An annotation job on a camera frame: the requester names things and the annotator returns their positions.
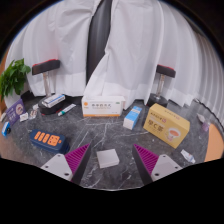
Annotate yellow carton box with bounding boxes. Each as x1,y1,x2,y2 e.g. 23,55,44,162
143,102,191,150

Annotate small purple bottle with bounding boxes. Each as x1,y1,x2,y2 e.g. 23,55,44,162
201,120,212,133

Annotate purple carton box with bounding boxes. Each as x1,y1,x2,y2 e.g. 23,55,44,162
5,98,27,127

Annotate blue power strip orange sockets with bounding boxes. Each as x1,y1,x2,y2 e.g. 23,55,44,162
29,129,71,155

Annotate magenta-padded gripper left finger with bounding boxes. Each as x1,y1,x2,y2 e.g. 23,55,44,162
39,143,92,185

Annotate small blue box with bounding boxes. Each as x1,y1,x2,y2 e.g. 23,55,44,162
1,121,12,138

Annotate blue and white upright box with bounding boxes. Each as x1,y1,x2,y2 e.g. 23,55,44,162
122,105,143,131

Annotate small white packet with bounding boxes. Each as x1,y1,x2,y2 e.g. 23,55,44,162
195,112,206,124

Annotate white tube green cap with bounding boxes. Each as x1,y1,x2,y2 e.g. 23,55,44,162
57,103,77,117

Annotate white sachet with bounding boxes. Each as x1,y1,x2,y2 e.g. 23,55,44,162
19,112,30,123

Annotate green potted plant white pot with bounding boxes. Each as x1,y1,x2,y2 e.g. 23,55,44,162
0,58,32,103

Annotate white and blue flat box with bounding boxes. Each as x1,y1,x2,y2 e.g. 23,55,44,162
41,93,67,109

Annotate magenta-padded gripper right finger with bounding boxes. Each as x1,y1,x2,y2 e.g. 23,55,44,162
131,143,183,187

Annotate small white tube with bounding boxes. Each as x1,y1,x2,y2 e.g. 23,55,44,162
180,148,197,165

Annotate white carton orange stripe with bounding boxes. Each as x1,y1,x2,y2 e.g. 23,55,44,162
81,95,126,118

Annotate white curtain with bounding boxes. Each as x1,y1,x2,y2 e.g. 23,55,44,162
4,0,104,101
83,0,224,121

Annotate black stool red top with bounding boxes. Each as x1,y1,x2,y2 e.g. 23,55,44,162
146,64,177,108
31,58,68,116

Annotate white charger block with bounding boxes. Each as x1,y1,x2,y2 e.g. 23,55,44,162
95,148,121,169

